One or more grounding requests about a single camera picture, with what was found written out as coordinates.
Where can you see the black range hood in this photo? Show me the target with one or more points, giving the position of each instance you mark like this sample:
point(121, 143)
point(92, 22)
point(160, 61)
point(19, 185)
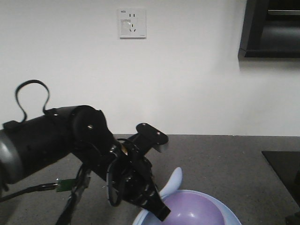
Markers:
point(271, 29)

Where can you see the light blue plastic plate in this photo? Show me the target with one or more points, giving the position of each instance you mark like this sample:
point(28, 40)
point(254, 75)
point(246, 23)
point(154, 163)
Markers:
point(229, 216)

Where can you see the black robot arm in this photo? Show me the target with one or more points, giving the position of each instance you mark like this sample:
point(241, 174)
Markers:
point(29, 146)

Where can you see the green circuit board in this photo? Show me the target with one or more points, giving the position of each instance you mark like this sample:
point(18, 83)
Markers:
point(65, 185)

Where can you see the black induction cooktop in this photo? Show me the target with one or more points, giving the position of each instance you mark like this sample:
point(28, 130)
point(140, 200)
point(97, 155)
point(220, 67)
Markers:
point(286, 165)

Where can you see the right white wall socket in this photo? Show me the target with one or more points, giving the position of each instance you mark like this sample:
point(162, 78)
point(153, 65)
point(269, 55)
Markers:
point(132, 23)

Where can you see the light blue plastic spoon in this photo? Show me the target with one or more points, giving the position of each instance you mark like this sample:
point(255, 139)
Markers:
point(172, 184)

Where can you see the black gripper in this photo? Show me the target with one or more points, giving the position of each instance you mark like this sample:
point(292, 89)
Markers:
point(122, 164)

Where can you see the purple plastic bowl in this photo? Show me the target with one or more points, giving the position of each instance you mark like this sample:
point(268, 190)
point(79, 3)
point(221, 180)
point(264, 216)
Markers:
point(189, 208)

